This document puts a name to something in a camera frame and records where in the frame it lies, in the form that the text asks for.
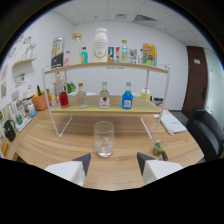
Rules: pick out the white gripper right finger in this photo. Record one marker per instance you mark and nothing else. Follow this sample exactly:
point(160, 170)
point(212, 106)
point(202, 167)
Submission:
point(158, 168)

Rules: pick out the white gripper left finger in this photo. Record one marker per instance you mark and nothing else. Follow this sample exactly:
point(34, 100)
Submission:
point(68, 169)

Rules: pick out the glass cup of mint and lime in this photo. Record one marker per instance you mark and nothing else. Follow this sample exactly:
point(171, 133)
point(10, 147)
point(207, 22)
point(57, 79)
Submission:
point(158, 150)

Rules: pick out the clear bottle with red label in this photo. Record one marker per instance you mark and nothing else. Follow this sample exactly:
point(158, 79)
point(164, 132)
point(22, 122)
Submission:
point(104, 99)

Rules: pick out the silver soda water can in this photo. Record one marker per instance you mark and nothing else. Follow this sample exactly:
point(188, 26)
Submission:
point(57, 53)

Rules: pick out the clear drinking glass with ice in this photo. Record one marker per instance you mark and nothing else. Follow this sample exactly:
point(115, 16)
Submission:
point(104, 140)

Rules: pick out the white pouch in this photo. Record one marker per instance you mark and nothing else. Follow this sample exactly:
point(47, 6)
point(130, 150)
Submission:
point(172, 123)

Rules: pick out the black chair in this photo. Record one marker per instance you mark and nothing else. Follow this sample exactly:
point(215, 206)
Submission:
point(206, 133)

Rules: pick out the white tray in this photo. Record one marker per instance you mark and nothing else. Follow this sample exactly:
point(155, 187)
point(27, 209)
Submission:
point(23, 124)

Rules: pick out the red liquid bottle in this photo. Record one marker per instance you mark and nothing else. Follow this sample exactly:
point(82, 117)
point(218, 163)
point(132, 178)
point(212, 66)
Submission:
point(63, 100)

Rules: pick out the light blue small bottle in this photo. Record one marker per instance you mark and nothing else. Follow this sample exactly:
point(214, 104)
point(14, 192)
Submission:
point(32, 110)

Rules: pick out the black kettle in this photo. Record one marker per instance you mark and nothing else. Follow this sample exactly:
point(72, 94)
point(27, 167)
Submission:
point(9, 131)

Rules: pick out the clear bottle with brown cap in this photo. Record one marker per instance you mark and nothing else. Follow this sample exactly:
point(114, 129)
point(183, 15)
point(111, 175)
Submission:
point(81, 99)

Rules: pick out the orange pot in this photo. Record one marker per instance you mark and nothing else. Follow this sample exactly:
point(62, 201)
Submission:
point(40, 101)

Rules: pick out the white two-tier wooden shelf rack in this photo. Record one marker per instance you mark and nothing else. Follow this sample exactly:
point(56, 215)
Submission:
point(106, 104)

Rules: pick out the blue liquid bottle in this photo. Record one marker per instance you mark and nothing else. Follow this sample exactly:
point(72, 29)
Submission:
point(127, 99)

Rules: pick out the white bottle with red cap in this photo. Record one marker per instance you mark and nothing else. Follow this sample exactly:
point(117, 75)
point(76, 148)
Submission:
point(145, 93)

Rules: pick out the green potted plant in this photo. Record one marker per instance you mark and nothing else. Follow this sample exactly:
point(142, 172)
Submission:
point(70, 87)

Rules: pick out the brown door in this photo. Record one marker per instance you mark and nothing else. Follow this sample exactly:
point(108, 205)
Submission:
point(196, 80)

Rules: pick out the small pink bottle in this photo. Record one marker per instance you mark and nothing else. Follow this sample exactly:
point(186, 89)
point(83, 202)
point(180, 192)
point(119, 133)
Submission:
point(67, 59)

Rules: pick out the clear water bottle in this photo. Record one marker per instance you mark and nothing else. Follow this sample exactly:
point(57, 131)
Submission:
point(140, 57)

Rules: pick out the small teal bottle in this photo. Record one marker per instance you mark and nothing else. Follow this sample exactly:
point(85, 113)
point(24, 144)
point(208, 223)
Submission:
point(84, 56)

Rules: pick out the yellow snack can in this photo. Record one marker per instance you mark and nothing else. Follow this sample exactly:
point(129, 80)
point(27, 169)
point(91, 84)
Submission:
point(149, 54)

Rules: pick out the glass jar with cork lid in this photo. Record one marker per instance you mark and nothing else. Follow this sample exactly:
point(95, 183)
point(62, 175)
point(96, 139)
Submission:
point(76, 50)

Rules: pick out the clear bottle with green cap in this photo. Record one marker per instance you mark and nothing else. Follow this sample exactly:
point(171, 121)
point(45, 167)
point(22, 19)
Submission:
point(124, 53)

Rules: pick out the large white bottle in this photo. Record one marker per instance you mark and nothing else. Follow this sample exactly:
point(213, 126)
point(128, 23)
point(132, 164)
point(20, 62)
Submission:
point(100, 46)

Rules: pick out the ceiling air vent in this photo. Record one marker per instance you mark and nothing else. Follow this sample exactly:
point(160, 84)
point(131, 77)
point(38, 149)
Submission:
point(145, 18)

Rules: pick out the blue and white wall poster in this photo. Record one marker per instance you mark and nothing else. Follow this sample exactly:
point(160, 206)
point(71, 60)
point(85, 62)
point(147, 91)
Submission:
point(133, 55)

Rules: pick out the wooden wall shelf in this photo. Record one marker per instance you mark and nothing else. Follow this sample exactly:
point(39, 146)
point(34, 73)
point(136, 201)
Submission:
point(24, 61)

